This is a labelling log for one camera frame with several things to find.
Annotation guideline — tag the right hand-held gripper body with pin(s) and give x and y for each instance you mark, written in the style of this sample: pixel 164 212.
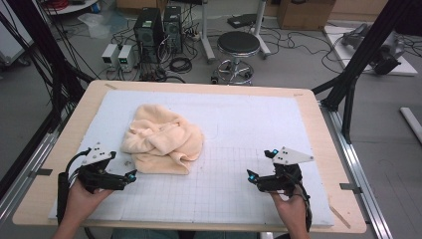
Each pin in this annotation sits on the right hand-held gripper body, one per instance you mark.
pixel 285 179

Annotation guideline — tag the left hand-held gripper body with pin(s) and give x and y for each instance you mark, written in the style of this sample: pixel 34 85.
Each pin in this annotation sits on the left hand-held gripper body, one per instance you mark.
pixel 99 179

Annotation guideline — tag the cream towel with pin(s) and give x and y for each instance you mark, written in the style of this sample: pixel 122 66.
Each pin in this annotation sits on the cream towel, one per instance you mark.
pixel 162 139

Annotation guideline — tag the person's left hand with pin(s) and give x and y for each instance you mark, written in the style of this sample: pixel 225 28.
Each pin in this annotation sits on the person's left hand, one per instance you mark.
pixel 81 202

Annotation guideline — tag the person's right hand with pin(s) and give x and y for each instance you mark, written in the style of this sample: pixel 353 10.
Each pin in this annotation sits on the person's right hand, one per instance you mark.
pixel 293 209

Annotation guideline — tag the pale grid mat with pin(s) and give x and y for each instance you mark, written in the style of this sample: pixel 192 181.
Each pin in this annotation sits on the pale grid mat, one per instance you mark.
pixel 232 126

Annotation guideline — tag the white power supply unit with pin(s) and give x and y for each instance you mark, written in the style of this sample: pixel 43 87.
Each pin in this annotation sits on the white power supply unit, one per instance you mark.
pixel 110 54
pixel 127 58

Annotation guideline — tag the black round stool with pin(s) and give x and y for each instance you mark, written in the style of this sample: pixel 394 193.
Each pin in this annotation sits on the black round stool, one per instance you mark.
pixel 238 43

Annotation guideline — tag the white table leg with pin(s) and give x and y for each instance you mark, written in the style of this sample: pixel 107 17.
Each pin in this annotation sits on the white table leg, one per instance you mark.
pixel 260 30
pixel 206 36

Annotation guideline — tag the white floor board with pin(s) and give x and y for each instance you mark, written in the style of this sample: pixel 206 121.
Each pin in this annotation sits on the white floor board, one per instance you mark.
pixel 335 43

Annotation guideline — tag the large black computer tower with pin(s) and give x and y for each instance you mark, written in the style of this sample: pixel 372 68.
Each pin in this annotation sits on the large black computer tower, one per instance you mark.
pixel 147 31

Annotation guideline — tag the clear plastic bag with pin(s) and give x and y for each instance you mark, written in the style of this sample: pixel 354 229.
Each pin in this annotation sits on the clear plastic bag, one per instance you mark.
pixel 94 25

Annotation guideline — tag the black flat case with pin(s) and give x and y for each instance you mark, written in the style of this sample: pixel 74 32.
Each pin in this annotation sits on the black flat case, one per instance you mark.
pixel 242 20

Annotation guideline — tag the white tube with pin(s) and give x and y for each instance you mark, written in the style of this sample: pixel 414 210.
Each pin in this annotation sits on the white tube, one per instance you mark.
pixel 411 122

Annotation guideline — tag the white power strip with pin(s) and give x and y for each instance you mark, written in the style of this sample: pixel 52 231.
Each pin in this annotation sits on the white power strip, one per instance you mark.
pixel 195 36

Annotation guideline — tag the cardboard box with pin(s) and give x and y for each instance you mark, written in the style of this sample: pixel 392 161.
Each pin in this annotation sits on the cardboard box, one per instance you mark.
pixel 305 15

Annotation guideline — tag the round white table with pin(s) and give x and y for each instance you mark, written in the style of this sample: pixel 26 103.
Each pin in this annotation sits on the round white table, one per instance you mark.
pixel 73 7

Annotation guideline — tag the grey machine on board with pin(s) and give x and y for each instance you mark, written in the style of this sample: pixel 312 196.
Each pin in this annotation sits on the grey machine on board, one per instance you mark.
pixel 384 49

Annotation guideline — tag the aluminium rail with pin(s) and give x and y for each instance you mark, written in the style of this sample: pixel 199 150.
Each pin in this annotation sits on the aluminium rail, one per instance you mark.
pixel 358 172
pixel 23 176

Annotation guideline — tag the black metal frame strut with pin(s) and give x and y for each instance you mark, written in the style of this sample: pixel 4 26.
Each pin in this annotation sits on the black metal frame strut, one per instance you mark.
pixel 40 49
pixel 361 56

